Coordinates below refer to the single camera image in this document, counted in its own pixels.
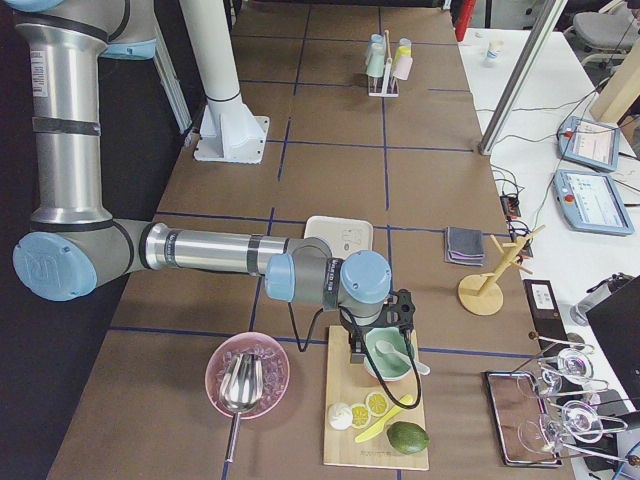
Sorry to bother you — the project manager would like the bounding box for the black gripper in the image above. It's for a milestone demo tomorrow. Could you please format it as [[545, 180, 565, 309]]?
[[348, 289, 415, 364]]

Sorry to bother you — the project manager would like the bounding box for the green cup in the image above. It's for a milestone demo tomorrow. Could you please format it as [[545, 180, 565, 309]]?
[[366, 50, 385, 78]]

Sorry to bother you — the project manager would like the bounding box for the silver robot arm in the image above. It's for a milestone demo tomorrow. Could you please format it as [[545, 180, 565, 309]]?
[[11, 1, 415, 362]]

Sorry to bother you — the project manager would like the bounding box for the cream rabbit tray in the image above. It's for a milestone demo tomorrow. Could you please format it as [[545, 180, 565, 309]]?
[[304, 215, 373, 259]]

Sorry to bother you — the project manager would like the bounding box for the black metal tray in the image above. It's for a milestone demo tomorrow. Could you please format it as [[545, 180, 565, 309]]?
[[484, 371, 562, 468]]

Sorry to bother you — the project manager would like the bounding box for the beige cup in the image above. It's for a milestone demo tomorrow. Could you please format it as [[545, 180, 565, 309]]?
[[392, 55, 413, 81]]

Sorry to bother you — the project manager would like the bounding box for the yellow cup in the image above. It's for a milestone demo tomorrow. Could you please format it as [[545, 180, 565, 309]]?
[[394, 45, 411, 62]]

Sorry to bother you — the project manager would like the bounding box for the blue cup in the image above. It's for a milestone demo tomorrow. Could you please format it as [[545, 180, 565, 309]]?
[[368, 33, 385, 54]]

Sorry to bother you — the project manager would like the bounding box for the paper cup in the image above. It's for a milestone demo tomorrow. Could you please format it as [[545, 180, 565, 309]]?
[[484, 39, 504, 66]]

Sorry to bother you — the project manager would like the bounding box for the white spoon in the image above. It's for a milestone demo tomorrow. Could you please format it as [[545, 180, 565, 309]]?
[[375, 340, 431, 376]]

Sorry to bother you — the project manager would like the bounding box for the green bowl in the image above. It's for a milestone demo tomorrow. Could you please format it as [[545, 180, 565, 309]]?
[[364, 327, 412, 381]]

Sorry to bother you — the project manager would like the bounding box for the wooden mug tree stand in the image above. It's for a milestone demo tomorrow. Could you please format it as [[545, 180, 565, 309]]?
[[457, 225, 545, 316]]

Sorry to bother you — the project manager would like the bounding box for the yellow plastic knife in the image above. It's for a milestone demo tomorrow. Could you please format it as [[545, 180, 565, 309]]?
[[354, 394, 414, 443]]

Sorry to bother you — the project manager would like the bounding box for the folded grey cloth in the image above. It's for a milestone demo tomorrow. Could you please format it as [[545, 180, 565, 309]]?
[[444, 227, 485, 267]]

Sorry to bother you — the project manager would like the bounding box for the lemon slice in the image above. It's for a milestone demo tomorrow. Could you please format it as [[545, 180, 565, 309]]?
[[350, 403, 371, 430], [364, 391, 390, 418]]

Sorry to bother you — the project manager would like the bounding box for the wooden cutting board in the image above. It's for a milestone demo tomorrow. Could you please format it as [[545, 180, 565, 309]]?
[[323, 326, 429, 471]]

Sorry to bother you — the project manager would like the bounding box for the white garlic bulb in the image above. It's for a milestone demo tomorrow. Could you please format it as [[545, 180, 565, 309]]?
[[327, 402, 353, 431]]

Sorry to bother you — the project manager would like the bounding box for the green avocado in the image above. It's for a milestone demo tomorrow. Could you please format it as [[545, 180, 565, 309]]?
[[386, 421, 430, 455]]

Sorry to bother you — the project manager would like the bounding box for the pink bowl with ice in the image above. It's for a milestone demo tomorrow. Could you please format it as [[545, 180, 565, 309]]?
[[205, 332, 290, 419]]

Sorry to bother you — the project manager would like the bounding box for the black box with label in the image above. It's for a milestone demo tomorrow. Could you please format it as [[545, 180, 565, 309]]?
[[523, 279, 567, 340]]

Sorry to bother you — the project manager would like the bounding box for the metal scoop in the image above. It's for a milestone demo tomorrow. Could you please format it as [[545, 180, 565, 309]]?
[[219, 353, 263, 463]]

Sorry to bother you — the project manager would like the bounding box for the wine glass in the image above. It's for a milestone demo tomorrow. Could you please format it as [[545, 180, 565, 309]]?
[[517, 401, 604, 454], [509, 344, 608, 399]]

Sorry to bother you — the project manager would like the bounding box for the near teach pendant tablet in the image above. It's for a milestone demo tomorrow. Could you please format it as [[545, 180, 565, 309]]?
[[553, 170, 635, 236]]

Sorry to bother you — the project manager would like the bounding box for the teach pendant tablet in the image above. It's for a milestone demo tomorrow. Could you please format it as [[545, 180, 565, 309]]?
[[558, 116, 620, 172], [553, 170, 635, 236]]

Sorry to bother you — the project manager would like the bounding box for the far teach pendant tablet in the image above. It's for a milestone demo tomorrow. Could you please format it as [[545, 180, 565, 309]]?
[[558, 116, 620, 172]]

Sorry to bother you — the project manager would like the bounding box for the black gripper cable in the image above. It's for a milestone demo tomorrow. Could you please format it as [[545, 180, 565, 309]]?
[[288, 299, 421, 412]]

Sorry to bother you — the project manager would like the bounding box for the white wire cup rack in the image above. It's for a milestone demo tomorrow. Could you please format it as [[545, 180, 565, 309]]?
[[365, 30, 399, 98]]

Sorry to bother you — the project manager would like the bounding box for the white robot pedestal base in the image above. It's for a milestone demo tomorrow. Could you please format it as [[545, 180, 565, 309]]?
[[180, 0, 270, 164]]

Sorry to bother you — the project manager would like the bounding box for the aluminium frame post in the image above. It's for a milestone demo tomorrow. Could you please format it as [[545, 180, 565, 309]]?
[[478, 0, 567, 155]]

